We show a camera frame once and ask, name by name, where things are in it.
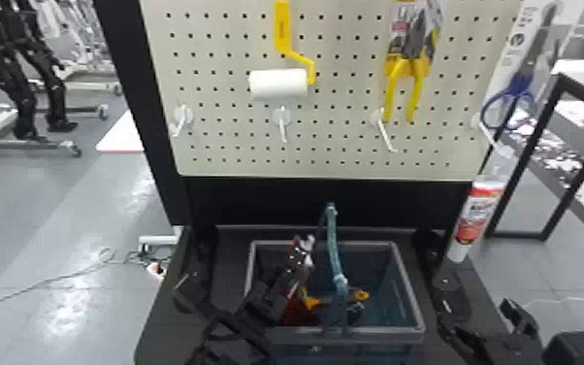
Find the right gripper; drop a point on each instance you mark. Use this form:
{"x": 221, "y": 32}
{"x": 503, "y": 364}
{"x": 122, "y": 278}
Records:
{"x": 506, "y": 349}

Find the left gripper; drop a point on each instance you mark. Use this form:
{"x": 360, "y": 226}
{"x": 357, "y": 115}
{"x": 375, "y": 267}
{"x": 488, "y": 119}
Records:
{"x": 266, "y": 303}

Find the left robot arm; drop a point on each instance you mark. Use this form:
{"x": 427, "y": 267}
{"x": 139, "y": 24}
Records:
{"x": 231, "y": 331}

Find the orange hand tool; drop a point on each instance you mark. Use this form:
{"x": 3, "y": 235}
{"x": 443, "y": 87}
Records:
{"x": 345, "y": 298}

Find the blue basket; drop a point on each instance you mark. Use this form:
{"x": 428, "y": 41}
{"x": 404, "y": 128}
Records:
{"x": 399, "y": 285}

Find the white sealant tube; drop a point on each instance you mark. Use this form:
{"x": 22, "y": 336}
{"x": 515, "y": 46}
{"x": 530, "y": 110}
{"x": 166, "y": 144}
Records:
{"x": 477, "y": 214}

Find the white power strip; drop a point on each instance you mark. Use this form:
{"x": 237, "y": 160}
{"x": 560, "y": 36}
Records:
{"x": 157, "y": 270}

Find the white pegboard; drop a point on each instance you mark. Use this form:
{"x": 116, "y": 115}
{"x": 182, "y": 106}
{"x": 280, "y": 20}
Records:
{"x": 333, "y": 148}

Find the yellow paint roller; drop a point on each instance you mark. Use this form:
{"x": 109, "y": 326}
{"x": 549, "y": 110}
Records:
{"x": 278, "y": 84}

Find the yellow pliers on card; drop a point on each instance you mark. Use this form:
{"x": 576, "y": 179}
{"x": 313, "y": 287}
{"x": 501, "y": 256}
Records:
{"x": 410, "y": 66}

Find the black side table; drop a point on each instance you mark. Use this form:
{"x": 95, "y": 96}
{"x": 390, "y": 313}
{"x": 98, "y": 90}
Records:
{"x": 577, "y": 81}

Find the blue scissors on card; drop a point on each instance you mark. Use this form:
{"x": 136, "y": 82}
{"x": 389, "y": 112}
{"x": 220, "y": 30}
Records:
{"x": 529, "y": 56}

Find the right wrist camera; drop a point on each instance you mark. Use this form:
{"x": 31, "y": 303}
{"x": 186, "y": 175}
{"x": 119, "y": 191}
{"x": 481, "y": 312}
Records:
{"x": 580, "y": 349}

